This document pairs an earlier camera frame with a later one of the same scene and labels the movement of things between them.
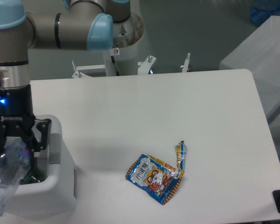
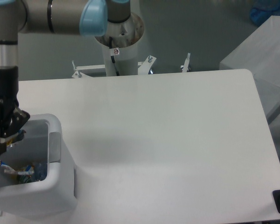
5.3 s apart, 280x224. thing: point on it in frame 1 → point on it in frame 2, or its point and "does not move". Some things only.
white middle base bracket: (145, 66) does not move
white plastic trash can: (56, 195) does not move
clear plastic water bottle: (8, 167) → (40, 171)
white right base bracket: (186, 63) does not move
